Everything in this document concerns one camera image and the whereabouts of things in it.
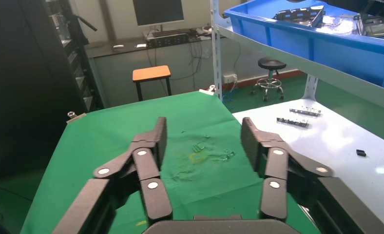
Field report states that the blue plastic bin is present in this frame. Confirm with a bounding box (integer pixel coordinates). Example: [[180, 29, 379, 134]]
[[224, 0, 384, 94]]

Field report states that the small slotted metal strip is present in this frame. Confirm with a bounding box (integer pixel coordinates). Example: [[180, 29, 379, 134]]
[[276, 117, 310, 128], [289, 106, 322, 117]]

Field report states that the black desk cable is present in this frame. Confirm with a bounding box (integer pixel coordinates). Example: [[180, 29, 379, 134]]
[[187, 40, 212, 81]]

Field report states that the stamped metal plate part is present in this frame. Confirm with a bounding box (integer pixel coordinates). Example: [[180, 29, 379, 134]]
[[273, 5, 326, 28], [354, 13, 384, 39]]

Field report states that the silver binder clip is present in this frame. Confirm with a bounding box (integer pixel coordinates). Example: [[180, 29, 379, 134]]
[[199, 84, 217, 96], [66, 111, 87, 124]]

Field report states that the green table cloth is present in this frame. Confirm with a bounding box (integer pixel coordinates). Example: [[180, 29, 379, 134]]
[[20, 90, 322, 234]]

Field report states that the black computer monitor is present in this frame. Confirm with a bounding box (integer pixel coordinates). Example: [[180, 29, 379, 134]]
[[132, 0, 185, 27]]

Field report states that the black handle pole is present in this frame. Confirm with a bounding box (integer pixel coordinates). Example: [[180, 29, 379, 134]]
[[67, 13, 98, 33]]

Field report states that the black rack device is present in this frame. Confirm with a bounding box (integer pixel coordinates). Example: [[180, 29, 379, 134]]
[[146, 33, 192, 50]]

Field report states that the grey desk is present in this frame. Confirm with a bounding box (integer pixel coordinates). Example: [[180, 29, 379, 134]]
[[84, 27, 213, 109]]

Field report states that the black keyboard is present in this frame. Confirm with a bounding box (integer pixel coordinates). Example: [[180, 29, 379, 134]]
[[152, 28, 192, 37]]

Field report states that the black cabinet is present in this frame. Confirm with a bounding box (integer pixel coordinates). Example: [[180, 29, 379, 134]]
[[0, 0, 97, 178]]

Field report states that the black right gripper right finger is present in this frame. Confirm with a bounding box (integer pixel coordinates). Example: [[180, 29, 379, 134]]
[[240, 117, 384, 234]]

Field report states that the blue cable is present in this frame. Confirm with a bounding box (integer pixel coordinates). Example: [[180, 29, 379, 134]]
[[222, 82, 241, 111]]

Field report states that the black round swivel stool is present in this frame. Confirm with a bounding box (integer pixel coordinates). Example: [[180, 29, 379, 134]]
[[250, 57, 287, 103]]

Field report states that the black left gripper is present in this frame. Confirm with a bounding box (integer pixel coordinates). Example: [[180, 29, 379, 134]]
[[288, 0, 384, 11]]

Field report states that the white metal shelf rack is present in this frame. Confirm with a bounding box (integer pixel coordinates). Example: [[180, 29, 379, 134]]
[[210, 0, 384, 112]]

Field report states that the stool with orange wooden seat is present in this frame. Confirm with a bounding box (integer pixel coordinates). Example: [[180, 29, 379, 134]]
[[132, 65, 173, 102]]

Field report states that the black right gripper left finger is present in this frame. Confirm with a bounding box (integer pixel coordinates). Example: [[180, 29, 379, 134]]
[[51, 117, 173, 234]]

